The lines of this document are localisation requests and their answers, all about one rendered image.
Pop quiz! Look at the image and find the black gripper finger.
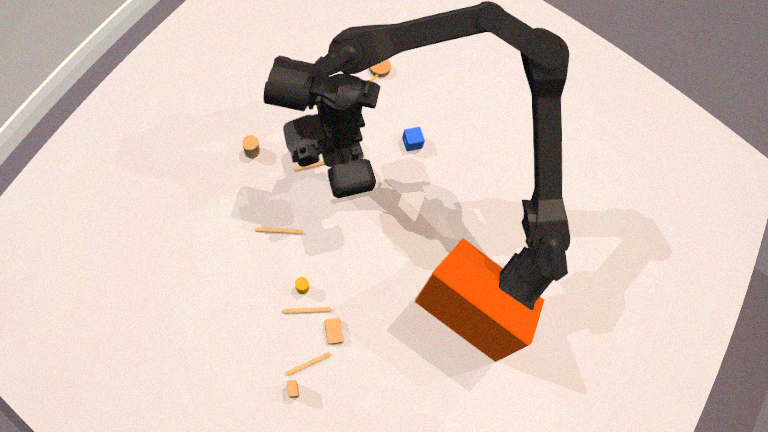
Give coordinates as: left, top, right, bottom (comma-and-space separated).
322, 142, 364, 167

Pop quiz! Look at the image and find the blue block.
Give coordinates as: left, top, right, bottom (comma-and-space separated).
402, 127, 425, 151

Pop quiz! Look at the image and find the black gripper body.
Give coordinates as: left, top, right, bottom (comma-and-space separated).
314, 96, 376, 198

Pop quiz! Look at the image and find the short wooden cylinder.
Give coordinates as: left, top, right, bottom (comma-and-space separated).
295, 277, 309, 294

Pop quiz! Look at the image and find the round wooden button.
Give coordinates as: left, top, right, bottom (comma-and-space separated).
369, 60, 391, 77

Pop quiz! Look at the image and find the small orange and brown cylinder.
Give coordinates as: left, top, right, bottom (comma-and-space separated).
242, 135, 260, 158

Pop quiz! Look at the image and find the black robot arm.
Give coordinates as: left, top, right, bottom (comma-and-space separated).
263, 1, 571, 310

